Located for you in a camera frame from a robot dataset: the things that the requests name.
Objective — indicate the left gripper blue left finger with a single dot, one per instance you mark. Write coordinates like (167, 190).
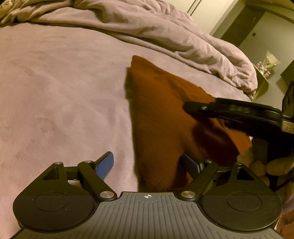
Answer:
(103, 165)

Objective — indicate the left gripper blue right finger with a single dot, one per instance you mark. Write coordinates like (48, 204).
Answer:
(192, 165)

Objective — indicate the brown knit cardigan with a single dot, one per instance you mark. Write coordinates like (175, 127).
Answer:
(163, 131)

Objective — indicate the person's right hand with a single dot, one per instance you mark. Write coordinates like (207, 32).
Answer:
(282, 167)

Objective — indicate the small side table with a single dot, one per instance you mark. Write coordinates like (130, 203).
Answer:
(263, 84)

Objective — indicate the purple bed sheet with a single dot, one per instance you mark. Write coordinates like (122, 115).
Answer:
(63, 99)

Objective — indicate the white wardrobe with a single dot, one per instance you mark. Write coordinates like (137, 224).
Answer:
(207, 14)

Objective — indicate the purple crumpled duvet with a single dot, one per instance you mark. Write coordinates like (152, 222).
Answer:
(157, 25)

